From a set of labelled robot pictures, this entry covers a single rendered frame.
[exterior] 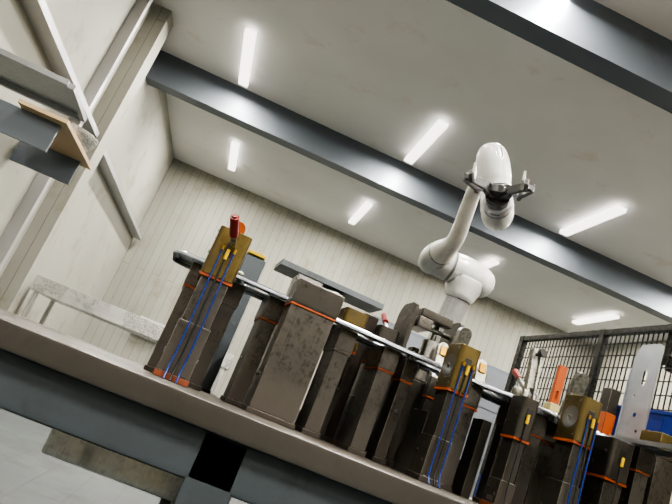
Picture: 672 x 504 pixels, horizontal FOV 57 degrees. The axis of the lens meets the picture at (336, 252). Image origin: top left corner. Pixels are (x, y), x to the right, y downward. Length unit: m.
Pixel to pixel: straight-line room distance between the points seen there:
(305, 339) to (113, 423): 0.58
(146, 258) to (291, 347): 10.25
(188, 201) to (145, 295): 1.91
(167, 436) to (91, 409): 0.12
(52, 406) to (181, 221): 10.79
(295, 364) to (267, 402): 0.11
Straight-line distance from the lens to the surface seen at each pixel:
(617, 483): 1.82
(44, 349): 1.00
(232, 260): 1.41
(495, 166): 2.07
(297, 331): 1.46
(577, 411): 1.74
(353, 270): 11.90
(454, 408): 1.57
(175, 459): 1.02
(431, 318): 1.97
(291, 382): 1.45
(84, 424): 1.03
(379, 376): 1.67
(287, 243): 11.76
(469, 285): 2.53
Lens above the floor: 0.72
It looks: 16 degrees up
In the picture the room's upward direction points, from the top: 22 degrees clockwise
